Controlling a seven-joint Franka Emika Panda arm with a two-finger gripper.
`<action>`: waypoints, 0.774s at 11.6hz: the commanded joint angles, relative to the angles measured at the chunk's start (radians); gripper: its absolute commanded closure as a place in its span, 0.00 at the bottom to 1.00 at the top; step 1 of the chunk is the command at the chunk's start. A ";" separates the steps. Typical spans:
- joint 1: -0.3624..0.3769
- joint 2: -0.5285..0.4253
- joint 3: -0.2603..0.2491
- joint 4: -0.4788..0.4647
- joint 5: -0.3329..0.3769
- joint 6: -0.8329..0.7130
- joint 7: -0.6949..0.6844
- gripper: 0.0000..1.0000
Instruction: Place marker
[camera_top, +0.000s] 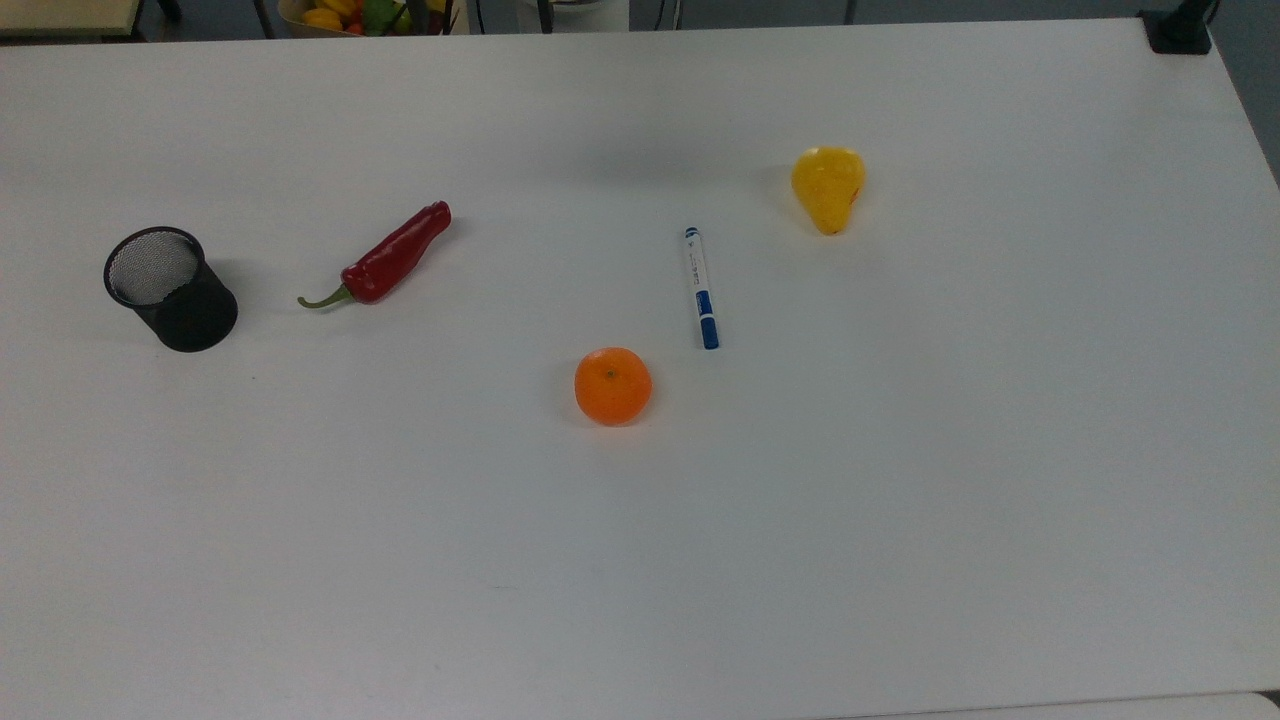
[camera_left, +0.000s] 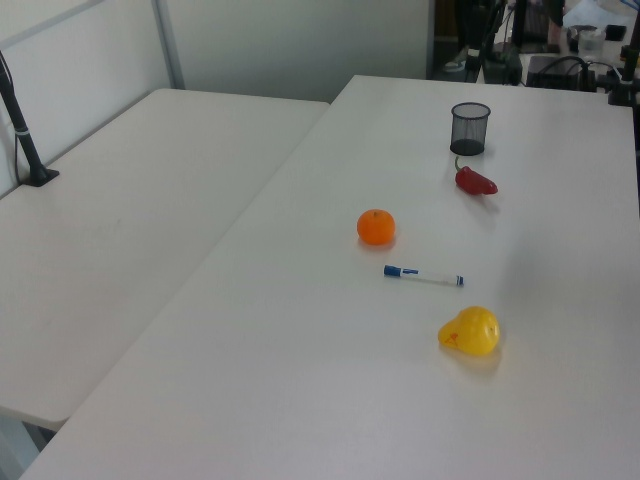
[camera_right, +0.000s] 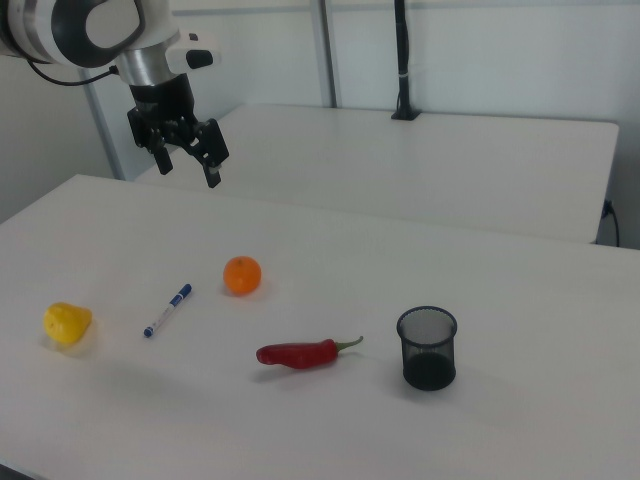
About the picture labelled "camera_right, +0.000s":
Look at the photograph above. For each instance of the red chili pepper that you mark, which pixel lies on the red chili pepper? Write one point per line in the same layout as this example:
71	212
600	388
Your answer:
300	354

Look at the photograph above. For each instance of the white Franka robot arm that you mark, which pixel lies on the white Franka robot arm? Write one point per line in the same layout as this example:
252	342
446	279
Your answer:
75	25

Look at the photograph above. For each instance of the black mesh pen cup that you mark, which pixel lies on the black mesh pen cup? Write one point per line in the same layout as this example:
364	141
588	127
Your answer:
430	370

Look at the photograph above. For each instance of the black pole camera stand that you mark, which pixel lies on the black pole camera stand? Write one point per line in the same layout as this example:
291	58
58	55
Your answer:
402	50

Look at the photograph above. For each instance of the grey aluminium partition post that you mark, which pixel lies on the grey aluminium partition post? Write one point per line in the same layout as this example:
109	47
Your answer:
102	130
322	50

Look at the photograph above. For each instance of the orange mandarin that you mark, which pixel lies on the orange mandarin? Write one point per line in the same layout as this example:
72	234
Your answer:
242	275

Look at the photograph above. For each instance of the yellow toy pear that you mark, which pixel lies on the yellow toy pear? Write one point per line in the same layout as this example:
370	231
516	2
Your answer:
67	322

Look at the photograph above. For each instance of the white side table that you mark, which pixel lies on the white side table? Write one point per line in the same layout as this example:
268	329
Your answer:
400	165

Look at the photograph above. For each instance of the blue and white marker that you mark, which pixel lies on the blue and white marker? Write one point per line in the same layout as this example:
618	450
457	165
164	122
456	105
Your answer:
167	311

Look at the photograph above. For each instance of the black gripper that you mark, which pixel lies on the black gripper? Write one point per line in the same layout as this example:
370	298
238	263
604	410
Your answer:
162	107

